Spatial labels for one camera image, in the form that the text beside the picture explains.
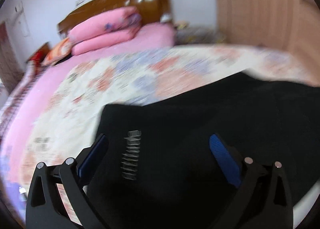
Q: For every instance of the orange patterned pillow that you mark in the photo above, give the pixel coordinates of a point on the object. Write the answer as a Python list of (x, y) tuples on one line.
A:
[(58, 52)]

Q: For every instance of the wooden headboard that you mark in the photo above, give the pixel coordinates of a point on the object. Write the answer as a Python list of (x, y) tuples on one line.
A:
[(151, 11)]

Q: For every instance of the floral cream blanket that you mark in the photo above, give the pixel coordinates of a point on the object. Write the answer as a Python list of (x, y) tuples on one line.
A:
[(67, 100)]

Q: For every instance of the white wall socket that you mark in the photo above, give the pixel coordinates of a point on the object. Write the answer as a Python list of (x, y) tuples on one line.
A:
[(78, 2)]

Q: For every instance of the red pillow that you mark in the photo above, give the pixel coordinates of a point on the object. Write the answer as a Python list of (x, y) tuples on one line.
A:
[(38, 57)]

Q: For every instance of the purple floral sheet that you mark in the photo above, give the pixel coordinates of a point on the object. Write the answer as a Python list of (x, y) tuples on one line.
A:
[(15, 195)]

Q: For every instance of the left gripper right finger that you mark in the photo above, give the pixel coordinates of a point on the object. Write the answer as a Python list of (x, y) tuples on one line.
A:
[(263, 199)]

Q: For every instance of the black pants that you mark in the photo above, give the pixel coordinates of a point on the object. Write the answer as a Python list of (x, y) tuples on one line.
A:
[(160, 172)]

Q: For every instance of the wooden wardrobe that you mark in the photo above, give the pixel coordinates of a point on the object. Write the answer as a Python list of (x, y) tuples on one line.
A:
[(288, 25)]

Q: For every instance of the folded pink quilt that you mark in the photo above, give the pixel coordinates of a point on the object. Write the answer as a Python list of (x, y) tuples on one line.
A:
[(105, 30)]

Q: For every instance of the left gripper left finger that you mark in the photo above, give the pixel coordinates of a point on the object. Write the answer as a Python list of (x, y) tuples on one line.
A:
[(56, 196)]

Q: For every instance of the red brown curtain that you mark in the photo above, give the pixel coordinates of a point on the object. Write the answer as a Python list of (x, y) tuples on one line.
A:
[(11, 73)]

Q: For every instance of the floral covered nightstand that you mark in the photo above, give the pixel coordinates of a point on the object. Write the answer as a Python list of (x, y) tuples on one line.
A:
[(199, 35)]

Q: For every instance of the pink floral duvet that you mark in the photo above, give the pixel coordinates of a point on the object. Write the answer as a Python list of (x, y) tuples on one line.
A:
[(16, 98)]

